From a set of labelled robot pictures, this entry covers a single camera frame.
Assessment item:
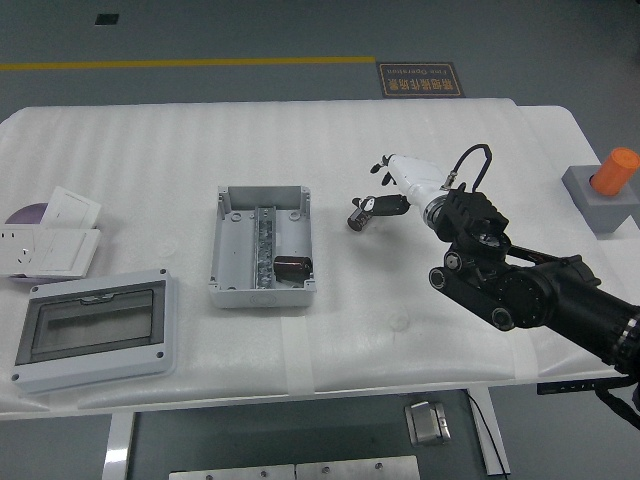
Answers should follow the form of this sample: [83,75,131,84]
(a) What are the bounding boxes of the white square switch plate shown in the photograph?
[40,185,104,229]

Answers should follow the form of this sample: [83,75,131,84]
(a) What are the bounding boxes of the white rocker switch panel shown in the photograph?
[27,227,103,280]

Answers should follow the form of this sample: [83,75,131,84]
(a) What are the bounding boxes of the white foam mat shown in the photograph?
[0,97,586,419]

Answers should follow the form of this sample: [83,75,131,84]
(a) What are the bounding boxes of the white wall socket panel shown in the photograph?
[0,224,41,276]

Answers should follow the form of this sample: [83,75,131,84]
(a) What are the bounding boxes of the metal base plate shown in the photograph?
[168,463,296,480]
[295,455,421,480]

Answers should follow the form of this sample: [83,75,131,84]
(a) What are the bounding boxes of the white tape strip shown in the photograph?
[509,339,541,381]
[279,317,316,396]

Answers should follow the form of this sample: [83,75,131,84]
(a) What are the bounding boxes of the orange cylinder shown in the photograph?
[592,146,640,197]

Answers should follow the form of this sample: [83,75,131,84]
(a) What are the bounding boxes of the grey open junction box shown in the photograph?
[208,184,317,310]

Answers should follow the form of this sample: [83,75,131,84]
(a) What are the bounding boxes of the thin black cable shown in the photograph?
[467,392,501,476]

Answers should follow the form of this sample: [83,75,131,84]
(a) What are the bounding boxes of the white table leg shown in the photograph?
[102,412,137,480]
[467,387,512,476]

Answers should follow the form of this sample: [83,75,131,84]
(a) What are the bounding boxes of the metal floor fitting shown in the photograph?
[403,399,453,447]

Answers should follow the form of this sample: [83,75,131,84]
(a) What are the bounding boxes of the dark brown cylindrical battery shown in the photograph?
[273,254,314,281]

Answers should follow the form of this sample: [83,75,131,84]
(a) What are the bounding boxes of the black desk control panel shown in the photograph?
[537,380,601,396]

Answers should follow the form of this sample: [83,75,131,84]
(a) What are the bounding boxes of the purple disc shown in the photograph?
[3,202,51,285]

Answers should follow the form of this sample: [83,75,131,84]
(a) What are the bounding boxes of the metal mounting rail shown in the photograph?
[253,204,277,290]

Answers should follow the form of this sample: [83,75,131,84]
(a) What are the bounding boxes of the grey enclosure cover with window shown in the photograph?
[10,268,180,396]

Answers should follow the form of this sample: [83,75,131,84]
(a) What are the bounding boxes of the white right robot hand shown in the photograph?
[351,153,445,218]

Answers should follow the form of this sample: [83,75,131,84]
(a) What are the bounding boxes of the black cylindrical battery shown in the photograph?
[347,204,374,232]

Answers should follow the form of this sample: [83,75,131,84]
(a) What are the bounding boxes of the black floor sign orange text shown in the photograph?
[375,61,464,99]

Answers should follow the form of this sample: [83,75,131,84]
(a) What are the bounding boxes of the grey block holder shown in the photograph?
[561,163,640,236]

